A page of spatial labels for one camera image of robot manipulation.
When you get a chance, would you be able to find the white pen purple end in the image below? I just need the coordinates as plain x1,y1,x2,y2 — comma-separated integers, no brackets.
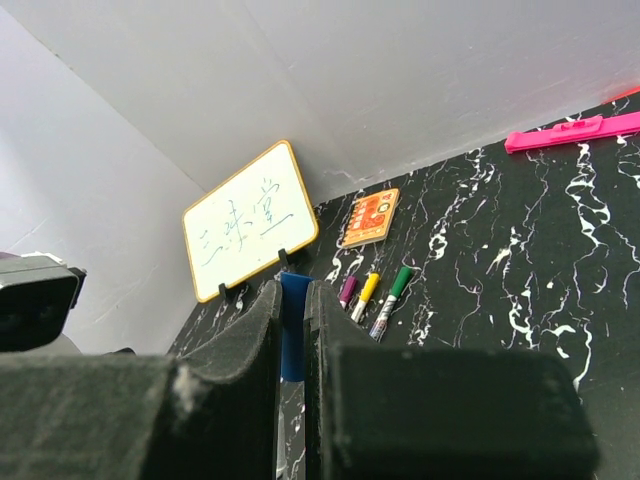
339,276,358,309

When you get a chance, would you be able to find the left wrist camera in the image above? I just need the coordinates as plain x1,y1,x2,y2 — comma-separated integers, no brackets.
1,252,86,353

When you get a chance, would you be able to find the small whiteboard wooden frame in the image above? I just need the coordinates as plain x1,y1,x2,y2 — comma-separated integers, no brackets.
182,140,319,303

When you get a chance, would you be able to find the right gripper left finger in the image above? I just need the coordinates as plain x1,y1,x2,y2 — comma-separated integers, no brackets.
1,280,282,479

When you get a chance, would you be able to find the white pen green end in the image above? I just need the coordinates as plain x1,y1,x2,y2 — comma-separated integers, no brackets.
369,266,412,342

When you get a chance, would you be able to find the white pen yellow end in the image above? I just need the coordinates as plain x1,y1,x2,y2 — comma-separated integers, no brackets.
351,273,380,323

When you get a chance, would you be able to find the pink plastic clip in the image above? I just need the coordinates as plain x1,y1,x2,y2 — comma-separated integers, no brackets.
504,112,640,154

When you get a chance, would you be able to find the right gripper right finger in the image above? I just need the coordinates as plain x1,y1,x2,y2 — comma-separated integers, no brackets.
304,281,599,479

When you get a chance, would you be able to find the blue pen cap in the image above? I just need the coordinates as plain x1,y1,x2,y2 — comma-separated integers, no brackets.
280,272,312,382

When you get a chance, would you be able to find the orange card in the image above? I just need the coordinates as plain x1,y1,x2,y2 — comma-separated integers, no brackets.
341,188,400,249

